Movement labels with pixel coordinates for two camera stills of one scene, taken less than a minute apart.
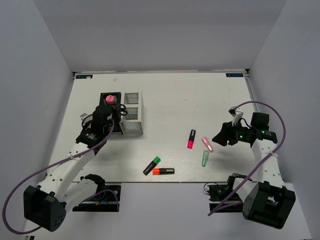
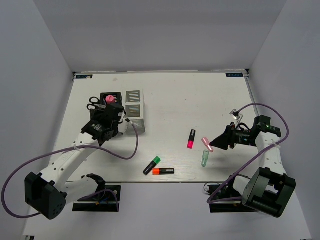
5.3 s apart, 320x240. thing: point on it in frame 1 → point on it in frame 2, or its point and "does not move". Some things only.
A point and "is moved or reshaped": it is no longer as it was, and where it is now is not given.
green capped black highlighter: [156, 161] does not move
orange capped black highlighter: [162, 171] does not move
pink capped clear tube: [110, 99] does not move
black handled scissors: [124, 112] is moved or reshaped
